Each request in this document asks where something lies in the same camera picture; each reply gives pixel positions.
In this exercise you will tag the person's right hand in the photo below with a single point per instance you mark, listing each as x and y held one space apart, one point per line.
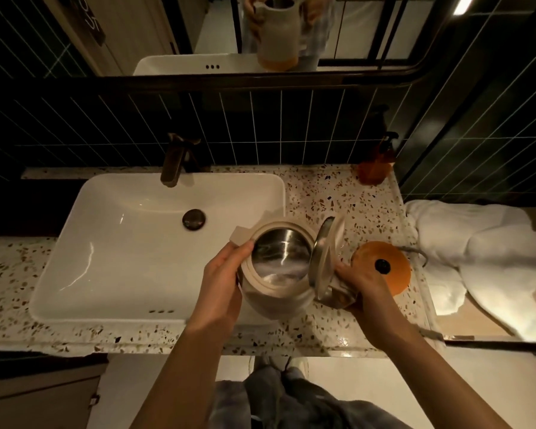
373 308

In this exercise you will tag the person's left hand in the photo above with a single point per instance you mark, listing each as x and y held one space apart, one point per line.
216 285

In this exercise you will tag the person's left thumb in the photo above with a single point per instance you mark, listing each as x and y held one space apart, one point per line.
242 252

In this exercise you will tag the person's right thumb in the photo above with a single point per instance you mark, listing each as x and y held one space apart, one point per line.
349 276

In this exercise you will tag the beige electric kettle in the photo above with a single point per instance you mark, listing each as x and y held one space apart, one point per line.
279 263

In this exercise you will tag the person's left forearm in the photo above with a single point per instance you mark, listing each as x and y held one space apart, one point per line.
183 375

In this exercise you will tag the person's right forearm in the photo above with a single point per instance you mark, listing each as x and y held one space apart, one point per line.
429 379

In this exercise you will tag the orange kettle base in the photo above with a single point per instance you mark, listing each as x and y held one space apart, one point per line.
393 272

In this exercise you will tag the round dark drain stopper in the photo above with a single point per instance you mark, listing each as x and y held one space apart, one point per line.
193 219

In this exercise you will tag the white slipper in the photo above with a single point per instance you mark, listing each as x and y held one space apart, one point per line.
263 364
298 365

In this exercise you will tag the white rectangular sink basin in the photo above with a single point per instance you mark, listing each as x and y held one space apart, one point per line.
129 250

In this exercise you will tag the dark bronze faucet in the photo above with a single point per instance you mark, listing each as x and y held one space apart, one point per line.
173 163

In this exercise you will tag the amber soap pump bottle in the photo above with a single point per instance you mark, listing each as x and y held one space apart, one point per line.
375 165

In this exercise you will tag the white towel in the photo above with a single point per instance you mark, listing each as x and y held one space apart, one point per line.
482 250

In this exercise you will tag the person's grey trousers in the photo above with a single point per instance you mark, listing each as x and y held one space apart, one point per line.
290 402

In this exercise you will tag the black framed glass door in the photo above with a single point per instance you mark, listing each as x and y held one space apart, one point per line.
478 129

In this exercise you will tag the dark vanity cabinet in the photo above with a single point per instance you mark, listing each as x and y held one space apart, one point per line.
40 393

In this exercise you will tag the black framed wall mirror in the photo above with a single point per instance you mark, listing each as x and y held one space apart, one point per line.
196 31

